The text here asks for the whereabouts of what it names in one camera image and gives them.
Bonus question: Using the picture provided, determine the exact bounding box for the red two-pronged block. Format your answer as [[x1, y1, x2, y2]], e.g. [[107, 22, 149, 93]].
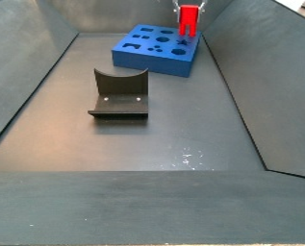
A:
[[179, 5, 198, 37]]

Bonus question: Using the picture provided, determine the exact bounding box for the blue shape-sorter board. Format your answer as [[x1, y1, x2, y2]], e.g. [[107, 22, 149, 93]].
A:
[[111, 24, 201, 77]]

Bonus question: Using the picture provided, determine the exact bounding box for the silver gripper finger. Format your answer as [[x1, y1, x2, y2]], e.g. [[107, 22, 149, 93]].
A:
[[171, 0, 181, 23], [197, 0, 207, 22]]

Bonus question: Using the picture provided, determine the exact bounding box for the black curved holder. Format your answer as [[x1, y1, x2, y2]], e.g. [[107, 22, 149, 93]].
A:
[[87, 70, 149, 117]]

